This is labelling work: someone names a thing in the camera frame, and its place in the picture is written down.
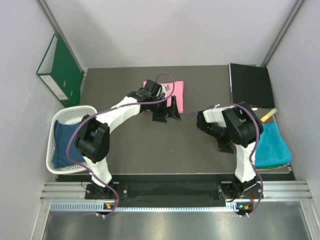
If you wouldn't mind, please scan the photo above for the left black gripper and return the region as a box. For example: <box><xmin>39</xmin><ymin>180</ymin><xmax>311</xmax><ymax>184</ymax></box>
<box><xmin>148</xmin><ymin>95</ymin><xmax>180</xmax><ymax>123</ymax></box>

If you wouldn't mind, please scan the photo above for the pink towel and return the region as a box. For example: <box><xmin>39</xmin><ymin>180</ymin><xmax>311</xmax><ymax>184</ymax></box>
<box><xmin>142</xmin><ymin>79</ymin><xmax>185</xmax><ymax>114</ymax></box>

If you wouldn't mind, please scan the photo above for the turquoise towel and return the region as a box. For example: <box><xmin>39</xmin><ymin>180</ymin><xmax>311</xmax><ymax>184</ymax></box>
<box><xmin>255</xmin><ymin>122</ymin><xmax>292</xmax><ymax>167</ymax></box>

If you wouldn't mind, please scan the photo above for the green towel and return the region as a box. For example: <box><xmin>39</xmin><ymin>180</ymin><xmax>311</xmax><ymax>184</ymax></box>
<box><xmin>256</xmin><ymin>163</ymin><xmax>288</xmax><ymax>171</ymax></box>

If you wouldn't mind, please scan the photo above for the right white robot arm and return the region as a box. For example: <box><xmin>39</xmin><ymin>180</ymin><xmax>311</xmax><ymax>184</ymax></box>
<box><xmin>196</xmin><ymin>101</ymin><xmax>264</xmax><ymax>200</ymax></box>

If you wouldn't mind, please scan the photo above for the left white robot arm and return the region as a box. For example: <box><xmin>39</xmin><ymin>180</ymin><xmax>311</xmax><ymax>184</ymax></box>
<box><xmin>74</xmin><ymin>79</ymin><xmax>181</xmax><ymax>199</ymax></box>

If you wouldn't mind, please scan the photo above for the white perforated plastic basket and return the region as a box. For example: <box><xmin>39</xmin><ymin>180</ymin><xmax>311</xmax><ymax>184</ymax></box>
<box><xmin>46</xmin><ymin>105</ymin><xmax>97</xmax><ymax>175</ymax></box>

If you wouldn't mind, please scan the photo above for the dark blue towel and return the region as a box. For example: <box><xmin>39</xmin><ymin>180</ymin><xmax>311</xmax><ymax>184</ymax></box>
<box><xmin>52</xmin><ymin>120</ymin><xmax>86</xmax><ymax>169</ymax></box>

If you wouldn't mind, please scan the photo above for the green lever arch binder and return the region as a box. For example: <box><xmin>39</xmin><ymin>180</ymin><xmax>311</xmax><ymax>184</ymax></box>
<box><xmin>36</xmin><ymin>35</ymin><xmax>83</xmax><ymax>108</ymax></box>

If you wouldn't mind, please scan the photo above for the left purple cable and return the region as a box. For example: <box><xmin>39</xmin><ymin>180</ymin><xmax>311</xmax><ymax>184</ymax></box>
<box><xmin>66</xmin><ymin>72</ymin><xmax>176</xmax><ymax>216</ymax></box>

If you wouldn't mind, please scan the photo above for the purple cable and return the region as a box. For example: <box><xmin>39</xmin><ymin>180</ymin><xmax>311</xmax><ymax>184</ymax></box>
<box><xmin>187</xmin><ymin>103</ymin><xmax>264</xmax><ymax>217</ymax></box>
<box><xmin>66</xmin><ymin>72</ymin><xmax>176</xmax><ymax>216</ymax></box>

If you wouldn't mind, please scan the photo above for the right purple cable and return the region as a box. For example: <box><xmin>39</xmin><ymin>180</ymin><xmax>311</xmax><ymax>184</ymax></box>
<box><xmin>187</xmin><ymin>103</ymin><xmax>264</xmax><ymax>217</ymax></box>

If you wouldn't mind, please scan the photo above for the aluminium extrusion rail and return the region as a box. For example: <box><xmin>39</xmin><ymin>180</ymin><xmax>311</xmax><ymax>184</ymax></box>
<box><xmin>40</xmin><ymin>181</ymin><xmax>313</xmax><ymax>202</ymax></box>

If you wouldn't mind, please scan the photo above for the grey slotted cable duct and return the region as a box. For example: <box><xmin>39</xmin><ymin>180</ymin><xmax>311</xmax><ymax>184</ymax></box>
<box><xmin>49</xmin><ymin>201</ymin><xmax>253</xmax><ymax>212</ymax></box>

